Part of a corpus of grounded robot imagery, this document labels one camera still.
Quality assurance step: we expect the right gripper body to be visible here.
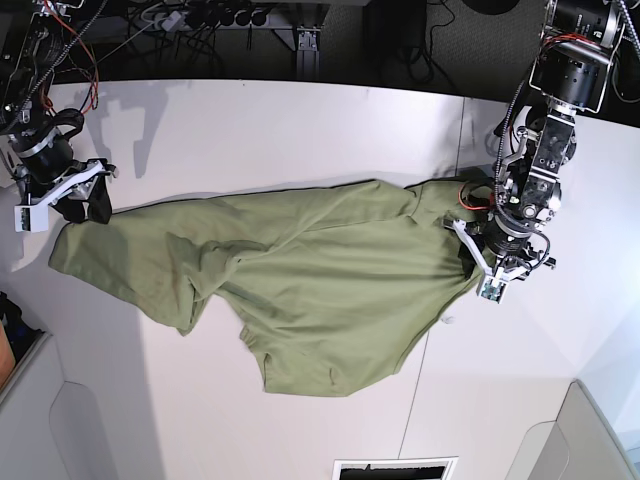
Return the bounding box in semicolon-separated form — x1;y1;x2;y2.
12;142;117;210

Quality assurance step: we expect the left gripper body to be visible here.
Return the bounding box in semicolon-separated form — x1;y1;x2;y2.
444;216;556;280

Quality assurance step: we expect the green t-shirt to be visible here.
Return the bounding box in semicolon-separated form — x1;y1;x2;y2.
49;179;480;397

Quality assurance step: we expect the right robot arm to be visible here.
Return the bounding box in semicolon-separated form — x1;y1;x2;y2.
1;1;117;232

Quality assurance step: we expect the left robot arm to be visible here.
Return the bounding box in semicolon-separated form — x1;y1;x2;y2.
445;1;635;288

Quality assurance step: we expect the white framed floor vent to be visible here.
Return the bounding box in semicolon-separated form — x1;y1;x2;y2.
331;456;459;480

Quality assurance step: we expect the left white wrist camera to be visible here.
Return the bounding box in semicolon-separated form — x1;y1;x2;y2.
476;275;509;304

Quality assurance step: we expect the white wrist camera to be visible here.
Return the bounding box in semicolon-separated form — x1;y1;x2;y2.
14;204;49;233
476;275;509;304

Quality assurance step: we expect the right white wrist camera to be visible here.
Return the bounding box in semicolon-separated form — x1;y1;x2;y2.
14;204;49;233

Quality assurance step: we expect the black cable bundle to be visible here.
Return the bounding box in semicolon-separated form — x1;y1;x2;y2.
124;0;281;56

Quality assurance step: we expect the grey table leg bracket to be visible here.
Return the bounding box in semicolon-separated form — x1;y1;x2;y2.
295;28;320;82

